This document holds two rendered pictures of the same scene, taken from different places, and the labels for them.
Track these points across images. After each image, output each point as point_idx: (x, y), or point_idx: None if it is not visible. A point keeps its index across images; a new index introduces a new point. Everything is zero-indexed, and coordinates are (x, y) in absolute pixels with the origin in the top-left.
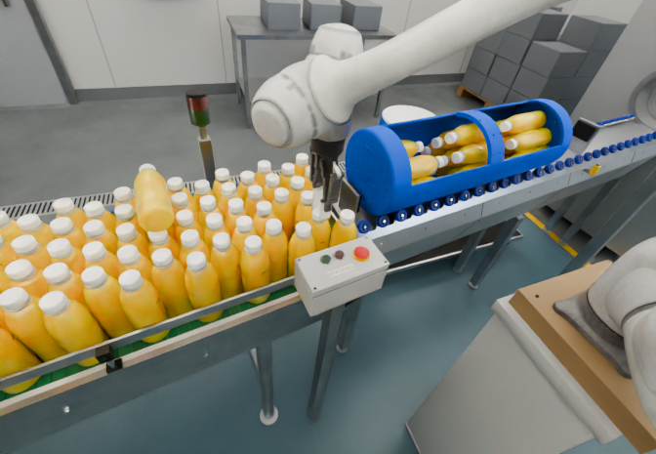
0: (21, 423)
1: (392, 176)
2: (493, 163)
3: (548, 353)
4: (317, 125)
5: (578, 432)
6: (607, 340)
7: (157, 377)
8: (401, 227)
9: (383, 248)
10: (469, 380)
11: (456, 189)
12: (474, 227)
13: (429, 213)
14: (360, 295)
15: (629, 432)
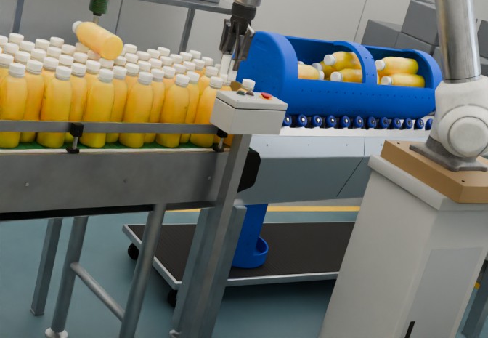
0: (2, 176)
1: (282, 64)
2: (367, 83)
3: (406, 174)
4: None
5: (428, 219)
6: (440, 153)
7: (87, 187)
8: (286, 133)
9: (269, 151)
10: (356, 262)
11: (336, 102)
12: (359, 178)
13: (311, 129)
14: (264, 132)
15: (450, 192)
